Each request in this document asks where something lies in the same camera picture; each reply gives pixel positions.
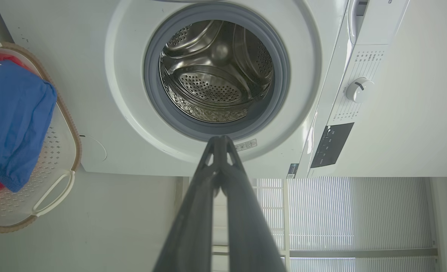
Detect small white warning sticker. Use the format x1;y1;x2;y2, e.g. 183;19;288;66
235;139;258;152

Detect white front-load washing machine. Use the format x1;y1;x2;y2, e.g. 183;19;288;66
0;0;411;179

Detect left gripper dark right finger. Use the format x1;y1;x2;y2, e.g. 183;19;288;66
219;135;286;272

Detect black control display panel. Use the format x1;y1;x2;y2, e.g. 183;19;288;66
310;122;355;168

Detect white woven laundry basket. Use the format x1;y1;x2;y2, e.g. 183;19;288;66
0;40;82;233

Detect white round program knob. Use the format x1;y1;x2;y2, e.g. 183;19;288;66
346;77;375;104

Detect round white filter cover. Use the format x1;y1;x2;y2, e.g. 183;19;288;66
79;134;107;163

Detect blue garment with white lettering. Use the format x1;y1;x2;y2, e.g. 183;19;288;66
0;60;57;193

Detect white window blinds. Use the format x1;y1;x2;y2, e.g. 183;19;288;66
255;177;439;272

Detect perforated steel washer drum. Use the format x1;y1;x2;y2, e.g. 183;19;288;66
159;20;275;123

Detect white detergent drawer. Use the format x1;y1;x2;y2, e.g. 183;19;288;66
348;0;369;45

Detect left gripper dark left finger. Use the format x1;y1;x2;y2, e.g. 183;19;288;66
154;137;224;272

